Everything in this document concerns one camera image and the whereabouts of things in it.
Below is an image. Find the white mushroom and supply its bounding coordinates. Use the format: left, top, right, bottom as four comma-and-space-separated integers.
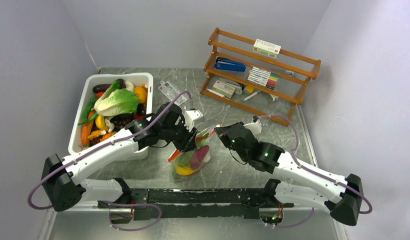
124, 81, 135, 92

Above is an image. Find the blue stapler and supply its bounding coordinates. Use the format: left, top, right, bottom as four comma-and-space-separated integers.
214, 57, 246, 73

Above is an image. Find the dark grapes bunch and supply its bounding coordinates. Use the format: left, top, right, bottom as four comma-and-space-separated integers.
110, 113, 134, 132

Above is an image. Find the white correction tape dispenser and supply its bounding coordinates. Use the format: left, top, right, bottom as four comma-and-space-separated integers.
225, 81, 243, 95

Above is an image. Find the wooden desk shelf rack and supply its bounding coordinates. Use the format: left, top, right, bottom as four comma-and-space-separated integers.
200, 27, 322, 120

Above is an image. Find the white plastic bin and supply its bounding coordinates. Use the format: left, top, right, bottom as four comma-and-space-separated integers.
68, 72, 154, 155

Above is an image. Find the yellow banana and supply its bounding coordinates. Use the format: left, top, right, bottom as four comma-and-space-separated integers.
174, 164, 197, 177

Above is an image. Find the white green box shelf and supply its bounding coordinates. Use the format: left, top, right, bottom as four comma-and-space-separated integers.
253, 39, 281, 59
212, 80, 236, 98

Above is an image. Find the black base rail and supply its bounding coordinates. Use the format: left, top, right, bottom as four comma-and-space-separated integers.
118, 188, 282, 220

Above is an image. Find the packaged protractor ruler set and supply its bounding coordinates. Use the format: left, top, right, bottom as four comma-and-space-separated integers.
158, 80, 189, 106

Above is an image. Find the green capped marker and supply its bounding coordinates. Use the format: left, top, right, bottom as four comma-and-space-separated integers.
243, 90, 261, 102

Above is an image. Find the green chili pepper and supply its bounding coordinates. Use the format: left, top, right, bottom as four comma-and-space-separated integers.
77, 96, 98, 126

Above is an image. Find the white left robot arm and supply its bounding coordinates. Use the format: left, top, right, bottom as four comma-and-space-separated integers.
42, 103, 202, 212

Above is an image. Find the white marker pen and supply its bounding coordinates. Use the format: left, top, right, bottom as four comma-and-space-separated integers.
206, 88, 225, 98

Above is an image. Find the orange carrot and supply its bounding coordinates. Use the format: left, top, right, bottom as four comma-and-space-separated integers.
80, 110, 95, 147

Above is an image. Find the dark eggplant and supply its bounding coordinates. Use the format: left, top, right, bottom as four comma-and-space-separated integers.
92, 78, 126, 94

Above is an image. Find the purple sweet potato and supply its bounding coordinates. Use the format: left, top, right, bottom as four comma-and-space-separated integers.
190, 145, 211, 170

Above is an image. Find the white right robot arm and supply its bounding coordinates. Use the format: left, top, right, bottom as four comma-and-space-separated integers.
215, 122, 364, 226

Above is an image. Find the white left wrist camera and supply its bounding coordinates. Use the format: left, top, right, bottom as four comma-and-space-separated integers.
183, 110, 204, 131

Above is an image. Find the green white cabbage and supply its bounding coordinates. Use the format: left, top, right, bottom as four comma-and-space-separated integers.
93, 78, 139, 117

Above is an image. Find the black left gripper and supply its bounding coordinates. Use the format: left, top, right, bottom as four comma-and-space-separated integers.
160, 118, 198, 152

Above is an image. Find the white green box lower shelf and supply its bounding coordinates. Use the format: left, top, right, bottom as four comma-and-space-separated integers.
212, 80, 236, 98

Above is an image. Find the yellow sticky note block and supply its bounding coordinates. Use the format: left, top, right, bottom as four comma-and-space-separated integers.
243, 86, 255, 95

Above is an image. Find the clear zip top bag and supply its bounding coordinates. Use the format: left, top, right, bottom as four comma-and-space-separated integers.
168, 123, 221, 182

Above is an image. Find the coloured marker set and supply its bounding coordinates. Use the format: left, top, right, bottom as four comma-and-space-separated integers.
247, 66, 279, 90

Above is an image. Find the orange bell pepper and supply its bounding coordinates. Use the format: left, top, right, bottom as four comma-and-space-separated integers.
133, 86, 147, 104

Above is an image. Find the white green box top shelf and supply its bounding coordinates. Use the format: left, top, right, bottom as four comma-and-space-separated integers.
253, 39, 281, 59

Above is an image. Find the green romaine lettuce leaf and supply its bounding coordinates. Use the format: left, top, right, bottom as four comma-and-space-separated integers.
175, 139, 209, 167

